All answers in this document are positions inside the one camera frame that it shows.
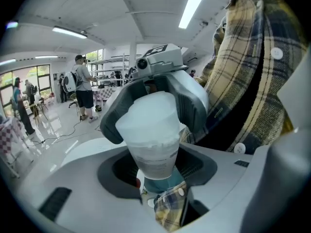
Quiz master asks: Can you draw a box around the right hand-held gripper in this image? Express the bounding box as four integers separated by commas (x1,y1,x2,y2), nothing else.
99,43,209,145

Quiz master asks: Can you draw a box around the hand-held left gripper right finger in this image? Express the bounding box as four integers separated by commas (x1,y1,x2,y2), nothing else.
173,145,254,211

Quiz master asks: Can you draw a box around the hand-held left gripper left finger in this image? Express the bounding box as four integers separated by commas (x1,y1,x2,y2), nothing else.
16,147,171,232

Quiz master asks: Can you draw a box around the checkered cloth table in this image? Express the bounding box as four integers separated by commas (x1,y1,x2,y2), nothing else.
91,85,115,106
0,116,28,180

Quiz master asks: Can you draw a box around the metal storage rack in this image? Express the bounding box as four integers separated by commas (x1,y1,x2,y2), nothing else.
86,53,137,87

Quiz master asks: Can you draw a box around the black undershirt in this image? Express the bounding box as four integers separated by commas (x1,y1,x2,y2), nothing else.
201,40,274,153

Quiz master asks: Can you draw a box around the yellow plaid shirt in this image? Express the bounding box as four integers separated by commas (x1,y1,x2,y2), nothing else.
154,0,311,233

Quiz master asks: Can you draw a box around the large black-framed window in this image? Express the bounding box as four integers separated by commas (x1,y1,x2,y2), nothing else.
0,64,52,118

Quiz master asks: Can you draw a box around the long black floor cable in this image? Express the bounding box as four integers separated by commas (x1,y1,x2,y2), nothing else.
31,119,104,146

